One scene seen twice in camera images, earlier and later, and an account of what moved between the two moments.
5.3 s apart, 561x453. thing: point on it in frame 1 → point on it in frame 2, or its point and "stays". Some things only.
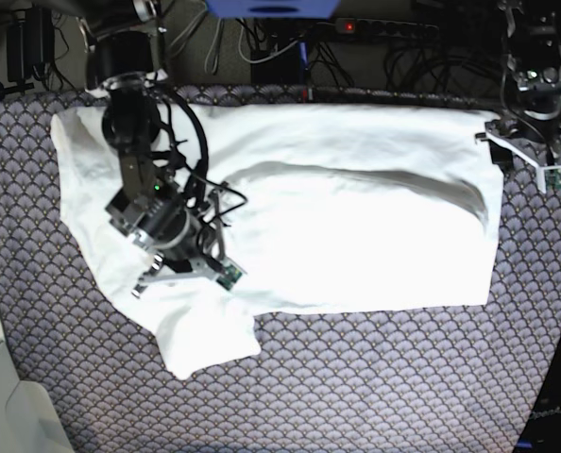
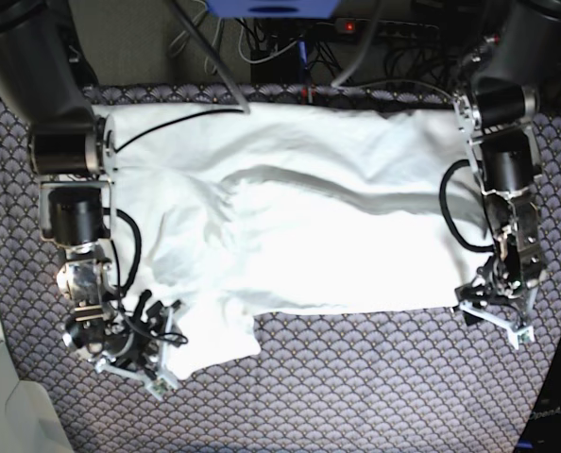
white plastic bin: [15, 415] stays
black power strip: [346, 25] stays
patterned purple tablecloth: [458, 378] stays
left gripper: [175, 239] → [137, 345]
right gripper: [546, 149] → [502, 293]
